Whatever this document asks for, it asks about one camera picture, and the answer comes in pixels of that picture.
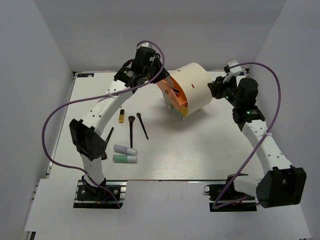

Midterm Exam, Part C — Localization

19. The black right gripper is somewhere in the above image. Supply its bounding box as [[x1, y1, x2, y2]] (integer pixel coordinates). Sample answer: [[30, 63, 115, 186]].
[[207, 74, 242, 108]]

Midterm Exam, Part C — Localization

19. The cream round drawer organizer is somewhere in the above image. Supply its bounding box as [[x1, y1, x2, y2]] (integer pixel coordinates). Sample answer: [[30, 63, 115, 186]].
[[162, 62, 213, 119]]

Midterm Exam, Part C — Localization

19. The yellow organizer drawer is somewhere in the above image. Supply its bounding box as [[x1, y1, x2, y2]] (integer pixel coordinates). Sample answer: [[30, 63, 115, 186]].
[[179, 105, 188, 118]]

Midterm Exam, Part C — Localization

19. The black makeup brush slim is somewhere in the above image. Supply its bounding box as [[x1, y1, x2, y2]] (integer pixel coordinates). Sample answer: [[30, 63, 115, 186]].
[[136, 112, 149, 140]]

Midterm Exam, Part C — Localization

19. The black makeup brush wide head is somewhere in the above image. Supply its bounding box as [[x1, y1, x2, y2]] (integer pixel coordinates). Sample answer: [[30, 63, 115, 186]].
[[128, 115, 135, 148]]

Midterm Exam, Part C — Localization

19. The black gold square lipstick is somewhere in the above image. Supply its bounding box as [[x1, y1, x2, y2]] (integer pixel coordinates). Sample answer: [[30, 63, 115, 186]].
[[118, 109, 125, 124]]

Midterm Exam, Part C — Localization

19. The rose gold lipstick tube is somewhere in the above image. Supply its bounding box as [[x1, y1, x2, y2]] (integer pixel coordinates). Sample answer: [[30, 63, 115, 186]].
[[165, 76, 175, 88]]

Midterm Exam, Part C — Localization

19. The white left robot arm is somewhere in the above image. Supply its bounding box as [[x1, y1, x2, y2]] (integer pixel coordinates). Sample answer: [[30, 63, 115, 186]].
[[69, 46, 169, 200]]

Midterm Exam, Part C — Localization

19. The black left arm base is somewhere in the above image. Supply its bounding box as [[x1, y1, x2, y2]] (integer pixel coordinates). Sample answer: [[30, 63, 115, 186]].
[[73, 180, 127, 210]]

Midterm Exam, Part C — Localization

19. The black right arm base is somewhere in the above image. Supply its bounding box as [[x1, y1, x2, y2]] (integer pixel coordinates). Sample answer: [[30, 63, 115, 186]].
[[203, 175, 257, 213]]

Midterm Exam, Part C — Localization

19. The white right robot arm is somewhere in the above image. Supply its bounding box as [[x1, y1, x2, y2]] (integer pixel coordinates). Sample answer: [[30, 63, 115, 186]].
[[208, 76, 307, 208]]

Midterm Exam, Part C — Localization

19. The black fan makeup brush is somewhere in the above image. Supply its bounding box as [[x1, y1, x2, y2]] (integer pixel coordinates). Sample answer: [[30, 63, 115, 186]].
[[101, 127, 114, 161]]

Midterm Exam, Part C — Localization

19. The lilac white cosmetic tube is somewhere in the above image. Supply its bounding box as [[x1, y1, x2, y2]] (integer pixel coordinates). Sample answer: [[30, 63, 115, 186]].
[[113, 144, 138, 156]]

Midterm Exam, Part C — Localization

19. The green white cosmetic tube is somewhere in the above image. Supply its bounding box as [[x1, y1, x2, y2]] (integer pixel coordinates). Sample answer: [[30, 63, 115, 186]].
[[112, 155, 138, 164]]

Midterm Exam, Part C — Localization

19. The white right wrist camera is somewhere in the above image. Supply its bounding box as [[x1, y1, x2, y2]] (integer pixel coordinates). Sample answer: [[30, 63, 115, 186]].
[[223, 60, 243, 83]]

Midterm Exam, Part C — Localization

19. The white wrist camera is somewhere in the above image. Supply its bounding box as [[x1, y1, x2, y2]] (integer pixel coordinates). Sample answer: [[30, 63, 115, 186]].
[[223, 60, 243, 83], [136, 42, 153, 49]]

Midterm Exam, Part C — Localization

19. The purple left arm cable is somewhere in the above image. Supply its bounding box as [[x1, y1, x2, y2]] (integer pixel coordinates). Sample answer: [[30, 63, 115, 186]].
[[41, 40, 167, 208]]

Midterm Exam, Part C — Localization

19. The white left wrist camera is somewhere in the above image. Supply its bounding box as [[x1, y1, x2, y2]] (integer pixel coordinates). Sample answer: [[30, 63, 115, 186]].
[[136, 42, 153, 49]]

